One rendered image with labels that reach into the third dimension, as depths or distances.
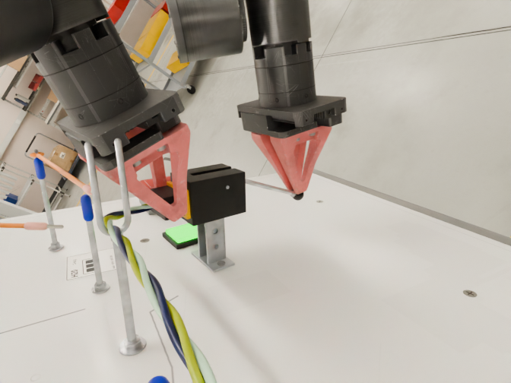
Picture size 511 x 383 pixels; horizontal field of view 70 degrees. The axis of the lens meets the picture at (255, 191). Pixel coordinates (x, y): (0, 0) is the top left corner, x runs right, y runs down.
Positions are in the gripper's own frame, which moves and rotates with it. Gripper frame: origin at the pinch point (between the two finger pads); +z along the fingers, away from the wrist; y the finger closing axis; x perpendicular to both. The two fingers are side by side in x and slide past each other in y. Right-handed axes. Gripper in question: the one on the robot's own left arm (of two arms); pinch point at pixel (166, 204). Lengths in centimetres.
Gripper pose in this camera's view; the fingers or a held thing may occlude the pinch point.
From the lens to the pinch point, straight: 32.6
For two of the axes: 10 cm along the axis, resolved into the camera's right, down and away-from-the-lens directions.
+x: 7.2, -5.6, 4.1
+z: 3.1, 7.9, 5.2
